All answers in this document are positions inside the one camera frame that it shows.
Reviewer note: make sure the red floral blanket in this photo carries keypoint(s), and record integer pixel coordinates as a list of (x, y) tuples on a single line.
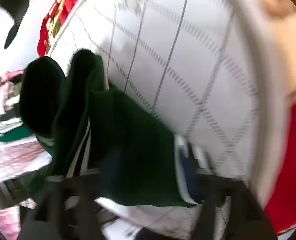
[(281, 19)]

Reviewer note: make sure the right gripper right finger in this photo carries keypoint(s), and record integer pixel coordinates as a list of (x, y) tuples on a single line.
[(226, 202)]

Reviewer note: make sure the green white varsity jacket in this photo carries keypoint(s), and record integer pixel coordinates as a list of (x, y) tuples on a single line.
[(89, 128)]

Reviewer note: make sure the pink floral curtain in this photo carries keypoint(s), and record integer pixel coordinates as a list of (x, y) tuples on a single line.
[(16, 158)]

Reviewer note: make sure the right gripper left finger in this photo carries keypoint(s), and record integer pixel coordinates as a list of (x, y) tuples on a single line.
[(64, 210)]

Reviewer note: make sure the clothes rack with garments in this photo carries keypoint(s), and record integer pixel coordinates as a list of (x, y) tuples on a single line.
[(12, 127)]

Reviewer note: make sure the white diamond pattern mat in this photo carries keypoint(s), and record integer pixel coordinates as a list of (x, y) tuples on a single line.
[(208, 69)]

